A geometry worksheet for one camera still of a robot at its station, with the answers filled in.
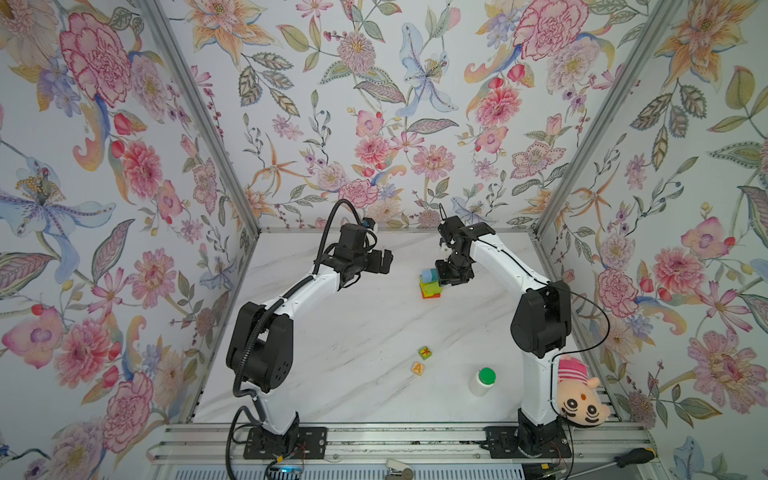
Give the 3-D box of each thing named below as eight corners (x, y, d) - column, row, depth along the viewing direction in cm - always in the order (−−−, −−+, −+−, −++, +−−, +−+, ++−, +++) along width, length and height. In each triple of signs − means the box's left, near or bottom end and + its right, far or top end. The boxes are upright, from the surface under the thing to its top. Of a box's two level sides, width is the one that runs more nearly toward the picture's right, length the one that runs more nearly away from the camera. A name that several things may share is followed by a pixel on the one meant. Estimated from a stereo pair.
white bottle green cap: (470, 396, 84) (480, 384, 75) (467, 381, 86) (476, 367, 78) (486, 396, 84) (498, 384, 75) (483, 381, 86) (494, 367, 78)
